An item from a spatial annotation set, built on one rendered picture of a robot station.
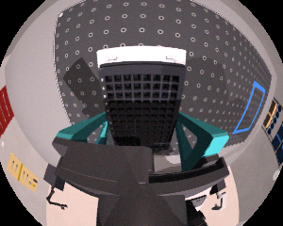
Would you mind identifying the blue tape outline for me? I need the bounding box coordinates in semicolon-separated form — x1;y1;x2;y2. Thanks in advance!
232;82;265;134

